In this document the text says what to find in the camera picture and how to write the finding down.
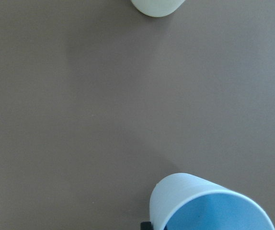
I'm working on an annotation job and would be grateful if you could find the cream plastic cup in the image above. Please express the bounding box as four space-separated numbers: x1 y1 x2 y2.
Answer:
131 0 185 18

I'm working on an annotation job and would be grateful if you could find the blue plastic cup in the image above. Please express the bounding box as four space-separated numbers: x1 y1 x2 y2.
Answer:
149 173 275 230

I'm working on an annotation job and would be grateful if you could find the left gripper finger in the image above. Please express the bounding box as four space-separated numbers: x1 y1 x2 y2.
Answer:
140 221 152 230

